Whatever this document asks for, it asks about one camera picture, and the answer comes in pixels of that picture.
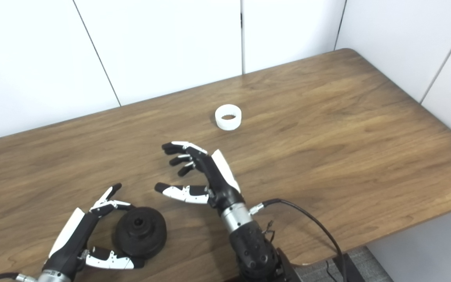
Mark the grey floor mat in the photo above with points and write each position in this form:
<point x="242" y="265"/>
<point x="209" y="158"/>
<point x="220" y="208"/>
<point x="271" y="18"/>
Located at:
<point x="370" y="266"/>

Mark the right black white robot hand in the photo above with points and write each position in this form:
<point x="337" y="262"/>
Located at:
<point x="219" y="184"/>

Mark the round black plastic part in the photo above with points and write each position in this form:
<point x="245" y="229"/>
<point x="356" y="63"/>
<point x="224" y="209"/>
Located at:
<point x="151" y="239"/>

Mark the black stand bar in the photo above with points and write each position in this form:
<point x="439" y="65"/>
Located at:
<point x="352" y="274"/>

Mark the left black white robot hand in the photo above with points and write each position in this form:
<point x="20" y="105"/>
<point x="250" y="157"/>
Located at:
<point x="76" y="239"/>

